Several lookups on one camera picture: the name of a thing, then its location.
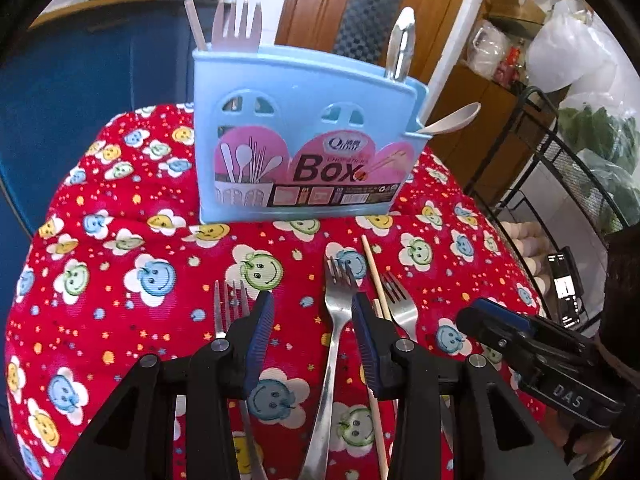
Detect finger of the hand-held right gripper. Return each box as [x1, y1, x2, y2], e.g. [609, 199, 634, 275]
[472, 297, 533, 333]
[457, 306, 538, 376]

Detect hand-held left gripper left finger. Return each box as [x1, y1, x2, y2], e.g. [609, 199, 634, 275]
[52, 290, 277, 480]

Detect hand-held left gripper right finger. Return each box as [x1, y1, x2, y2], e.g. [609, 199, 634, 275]
[350, 292, 576, 480]

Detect metal fork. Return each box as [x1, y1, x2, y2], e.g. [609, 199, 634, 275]
[379, 271, 456, 456]
[213, 279, 270, 480]
[300, 255, 360, 480]

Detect wooden chopstick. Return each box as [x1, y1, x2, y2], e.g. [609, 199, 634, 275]
[361, 235, 392, 321]
[369, 392, 390, 480]

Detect beige plastic spoon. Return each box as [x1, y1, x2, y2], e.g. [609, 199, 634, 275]
[412, 102, 482, 137]

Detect light blue plastic utensil box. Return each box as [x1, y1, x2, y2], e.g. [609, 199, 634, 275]
[192, 42, 431, 223]

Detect steel utensil handle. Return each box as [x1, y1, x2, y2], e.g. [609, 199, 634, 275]
[384, 7, 417, 83]

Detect beige plastic fork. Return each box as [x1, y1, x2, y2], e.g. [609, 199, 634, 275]
[211, 0, 263, 53]

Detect beige utensil handle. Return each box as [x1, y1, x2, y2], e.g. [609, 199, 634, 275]
[184, 0, 207, 53]

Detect person's right hand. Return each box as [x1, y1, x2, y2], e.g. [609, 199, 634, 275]
[564, 425, 626, 466]

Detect pile of eggs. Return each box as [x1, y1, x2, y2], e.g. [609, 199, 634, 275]
[500, 220, 556, 291]

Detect red smiley flower tablecloth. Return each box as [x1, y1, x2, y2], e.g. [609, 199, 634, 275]
[5, 102, 551, 480]

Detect wooden shelf unit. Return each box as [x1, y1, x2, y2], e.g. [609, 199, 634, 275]
[425, 0, 571, 201]

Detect green vegetables in bag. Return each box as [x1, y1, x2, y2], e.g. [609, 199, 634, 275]
[557, 105, 640, 231]

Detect red bottle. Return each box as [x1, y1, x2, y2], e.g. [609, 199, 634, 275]
[500, 45, 526, 83]

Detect white plastic jug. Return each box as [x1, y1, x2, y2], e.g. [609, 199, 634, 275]
[470, 20, 506, 78]

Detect white plastic bag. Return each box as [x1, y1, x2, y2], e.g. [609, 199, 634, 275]
[527, 0, 640, 111]

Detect cardboard box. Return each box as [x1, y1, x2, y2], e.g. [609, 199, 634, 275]
[485, 0, 543, 23]

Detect blue kitchen base cabinet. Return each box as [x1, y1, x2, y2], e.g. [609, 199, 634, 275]
[0, 0, 201, 241]

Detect brown wooden door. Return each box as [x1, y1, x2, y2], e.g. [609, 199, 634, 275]
[274, 0, 481, 91]

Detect black wire rack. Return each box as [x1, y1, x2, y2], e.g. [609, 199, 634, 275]
[465, 87, 640, 331]

